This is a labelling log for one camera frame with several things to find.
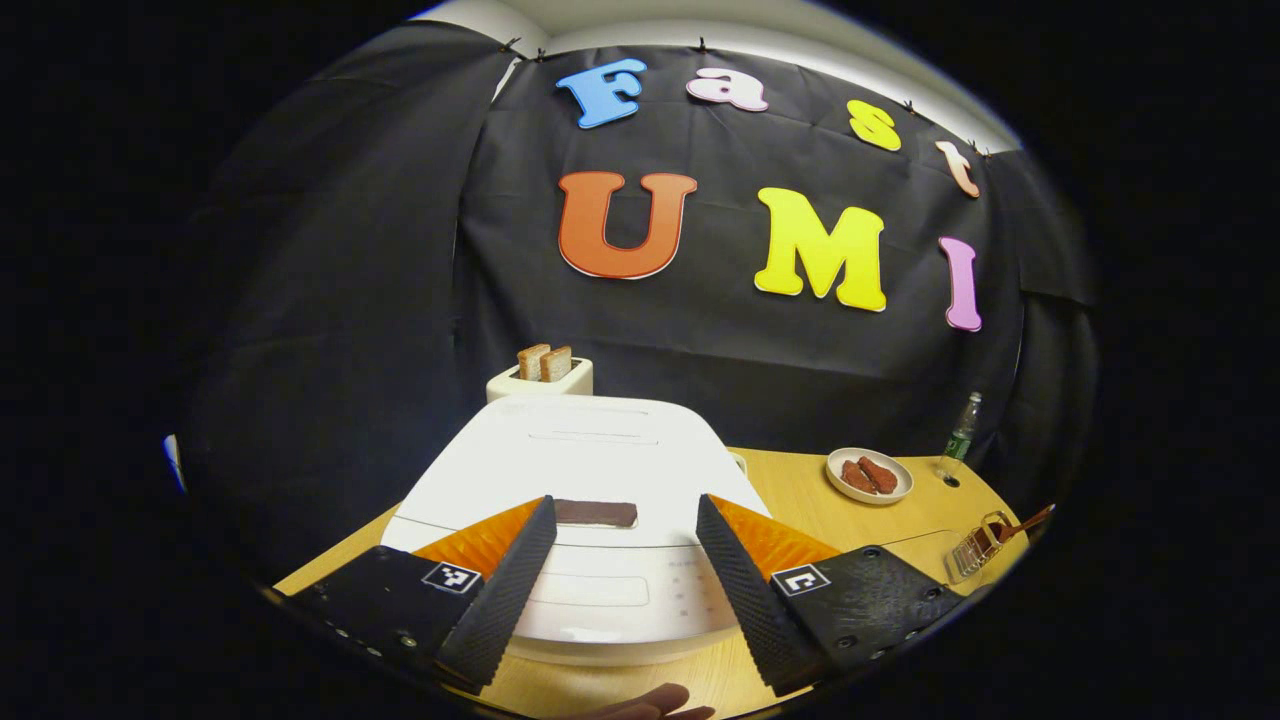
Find black backdrop cloth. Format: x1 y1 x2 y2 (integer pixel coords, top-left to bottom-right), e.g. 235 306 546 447
175 20 1101 581

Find white toaster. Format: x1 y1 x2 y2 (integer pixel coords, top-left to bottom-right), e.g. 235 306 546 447
487 358 594 403

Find white round plate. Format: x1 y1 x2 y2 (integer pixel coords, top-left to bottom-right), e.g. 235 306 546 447
827 447 914 505

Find clear plastic water bottle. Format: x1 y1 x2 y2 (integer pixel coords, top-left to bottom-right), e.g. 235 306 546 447
940 392 983 476

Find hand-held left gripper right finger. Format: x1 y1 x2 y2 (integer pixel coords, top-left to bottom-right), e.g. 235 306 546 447
695 494 966 698

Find clear plastic tray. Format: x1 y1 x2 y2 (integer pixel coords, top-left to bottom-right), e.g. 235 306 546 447
880 530 963 591

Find wire chopstick holder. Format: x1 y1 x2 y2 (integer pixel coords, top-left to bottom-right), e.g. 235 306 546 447
945 511 1016 584

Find white rice cooker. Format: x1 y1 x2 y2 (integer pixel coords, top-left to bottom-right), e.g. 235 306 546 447
380 395 773 666

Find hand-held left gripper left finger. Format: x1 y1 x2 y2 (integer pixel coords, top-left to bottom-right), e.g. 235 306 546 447
283 495 558 696

